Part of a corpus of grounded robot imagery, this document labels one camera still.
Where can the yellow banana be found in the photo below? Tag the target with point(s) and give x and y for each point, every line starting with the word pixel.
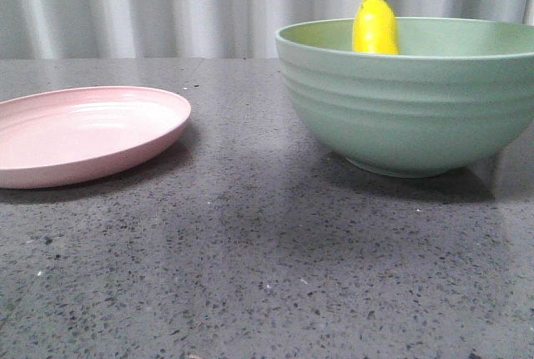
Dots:
pixel 374 28

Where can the pink plate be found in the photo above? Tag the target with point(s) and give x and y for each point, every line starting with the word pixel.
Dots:
pixel 74 135

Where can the green ribbed bowl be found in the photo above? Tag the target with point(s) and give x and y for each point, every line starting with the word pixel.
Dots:
pixel 459 90

